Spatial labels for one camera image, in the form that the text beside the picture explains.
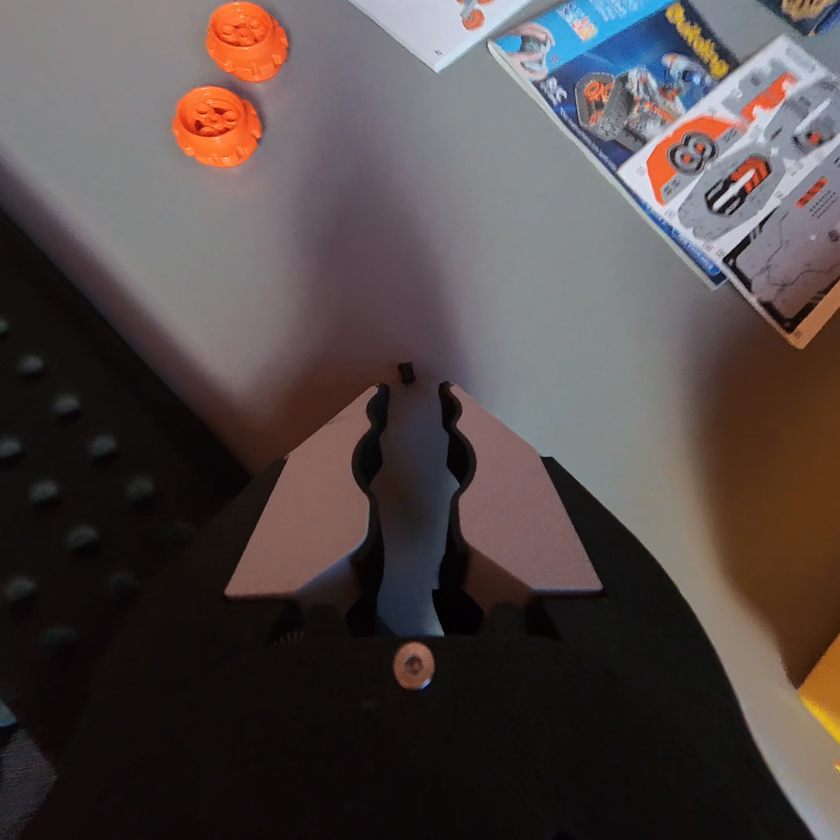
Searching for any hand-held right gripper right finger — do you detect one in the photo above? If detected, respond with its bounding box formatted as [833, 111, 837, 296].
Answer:
[440, 381, 605, 631]

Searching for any white folded leaflet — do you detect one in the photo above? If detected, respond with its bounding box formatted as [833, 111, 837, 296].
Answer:
[617, 33, 840, 349]

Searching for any orange toy wheel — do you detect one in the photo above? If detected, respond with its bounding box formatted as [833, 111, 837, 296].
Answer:
[172, 86, 263, 168]
[206, 3, 290, 82]

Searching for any grey desk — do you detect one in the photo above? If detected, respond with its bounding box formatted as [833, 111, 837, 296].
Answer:
[0, 0, 840, 840]

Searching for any instruction booklet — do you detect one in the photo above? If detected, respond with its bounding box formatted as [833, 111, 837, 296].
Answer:
[348, 0, 529, 73]

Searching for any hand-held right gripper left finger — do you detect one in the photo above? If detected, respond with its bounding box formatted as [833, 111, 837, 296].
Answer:
[226, 385, 392, 631]

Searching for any small yellow bin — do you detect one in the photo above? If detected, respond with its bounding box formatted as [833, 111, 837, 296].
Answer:
[794, 637, 840, 775]

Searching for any blue cover booklet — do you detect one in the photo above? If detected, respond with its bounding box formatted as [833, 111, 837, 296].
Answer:
[489, 0, 736, 290]

